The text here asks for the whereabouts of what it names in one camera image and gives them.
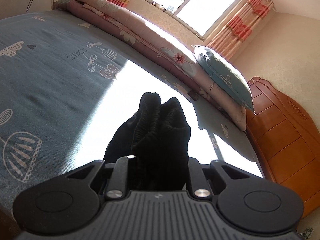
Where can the black track pants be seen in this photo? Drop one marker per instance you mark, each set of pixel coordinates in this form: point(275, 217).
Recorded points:
point(158, 135)

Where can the pink floral quilt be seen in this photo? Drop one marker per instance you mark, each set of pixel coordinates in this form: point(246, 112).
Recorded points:
point(139, 33)

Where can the beige floral pillow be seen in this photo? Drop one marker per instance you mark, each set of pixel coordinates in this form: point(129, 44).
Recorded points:
point(211, 91)

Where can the blue floral pillow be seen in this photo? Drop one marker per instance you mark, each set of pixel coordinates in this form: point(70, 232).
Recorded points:
point(225, 76)

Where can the blue floral bed sheet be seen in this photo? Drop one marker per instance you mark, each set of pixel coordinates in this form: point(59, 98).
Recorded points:
point(66, 87)

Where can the wooden headboard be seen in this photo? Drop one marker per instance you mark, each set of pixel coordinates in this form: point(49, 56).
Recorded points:
point(286, 141)

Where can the window with white frame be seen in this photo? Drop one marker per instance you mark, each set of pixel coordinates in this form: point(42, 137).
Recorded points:
point(200, 17)

